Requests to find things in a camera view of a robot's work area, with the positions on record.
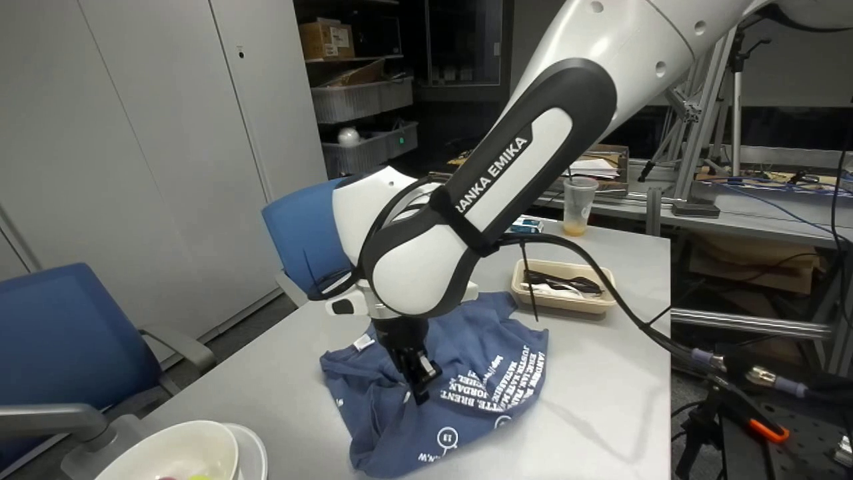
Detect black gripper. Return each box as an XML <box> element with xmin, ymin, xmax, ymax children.
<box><xmin>371</xmin><ymin>315</ymin><xmax>446</xmax><ymax>408</ymax></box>

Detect blue printed t-shirt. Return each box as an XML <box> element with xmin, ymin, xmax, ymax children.
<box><xmin>319</xmin><ymin>290</ymin><xmax>553</xmax><ymax>476</ymax></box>

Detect beige plastic tray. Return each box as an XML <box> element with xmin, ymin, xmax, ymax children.
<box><xmin>509</xmin><ymin>255</ymin><xmax>618</xmax><ymax>319</ymax></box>

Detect black plastic utensil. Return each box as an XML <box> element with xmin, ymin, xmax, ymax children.
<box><xmin>522</xmin><ymin>266</ymin><xmax>604</xmax><ymax>299</ymax></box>

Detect blue office chair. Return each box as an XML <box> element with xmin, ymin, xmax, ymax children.
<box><xmin>0</xmin><ymin>262</ymin><xmax>219</xmax><ymax>474</ymax></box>
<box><xmin>260</xmin><ymin>182</ymin><xmax>359</xmax><ymax>310</ymax></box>

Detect white plate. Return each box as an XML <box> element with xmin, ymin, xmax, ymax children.
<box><xmin>225</xmin><ymin>420</ymin><xmax>272</xmax><ymax>480</ymax></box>

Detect clear plastic cup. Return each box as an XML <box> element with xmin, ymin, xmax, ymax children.
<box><xmin>564</xmin><ymin>174</ymin><xmax>601</xmax><ymax>240</ymax></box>

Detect white bowl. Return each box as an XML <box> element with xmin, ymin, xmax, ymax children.
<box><xmin>95</xmin><ymin>419</ymin><xmax>247</xmax><ymax>480</ymax></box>

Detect cardboard box on shelf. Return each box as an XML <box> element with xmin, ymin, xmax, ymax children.
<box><xmin>299</xmin><ymin>18</ymin><xmax>359</xmax><ymax>63</ymax></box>

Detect brown cardboard box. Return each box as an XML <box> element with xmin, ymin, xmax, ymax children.
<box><xmin>688</xmin><ymin>235</ymin><xmax>829</xmax><ymax>300</ymax></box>

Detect grey cabinet doors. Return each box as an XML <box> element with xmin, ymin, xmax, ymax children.
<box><xmin>0</xmin><ymin>0</ymin><xmax>331</xmax><ymax>340</ymax></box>

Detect grey chair armrest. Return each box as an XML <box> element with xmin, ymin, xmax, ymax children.
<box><xmin>0</xmin><ymin>400</ymin><xmax>136</xmax><ymax>480</ymax></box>

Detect grey metal side table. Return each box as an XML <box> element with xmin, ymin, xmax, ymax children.
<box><xmin>532</xmin><ymin>163</ymin><xmax>853</xmax><ymax>250</ymax></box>

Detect black perforated breadboard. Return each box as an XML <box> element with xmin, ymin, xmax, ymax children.
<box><xmin>718</xmin><ymin>402</ymin><xmax>853</xmax><ymax>480</ymax></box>

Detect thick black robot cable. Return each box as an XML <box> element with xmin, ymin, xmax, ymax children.
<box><xmin>490</xmin><ymin>226</ymin><xmax>853</xmax><ymax>402</ymax></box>

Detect grey metal post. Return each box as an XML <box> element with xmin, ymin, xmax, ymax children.
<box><xmin>645</xmin><ymin>182</ymin><xmax>664</xmax><ymax>236</ymax></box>

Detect aluminium table rail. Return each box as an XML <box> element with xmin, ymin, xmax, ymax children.
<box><xmin>670</xmin><ymin>304</ymin><xmax>837</xmax><ymax>340</ymax></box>

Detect orange-handled black clamp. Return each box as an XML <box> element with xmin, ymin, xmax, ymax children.
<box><xmin>702</xmin><ymin>371</ymin><xmax>796</xmax><ymax>447</ymax></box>

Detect aluminium frame stand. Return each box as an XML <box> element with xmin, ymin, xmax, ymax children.
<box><xmin>661</xmin><ymin>23</ymin><xmax>749</xmax><ymax>218</ymax></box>

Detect silver metal post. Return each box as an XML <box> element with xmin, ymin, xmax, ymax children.
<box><xmin>833</xmin><ymin>432</ymin><xmax>853</xmax><ymax>471</ymax></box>

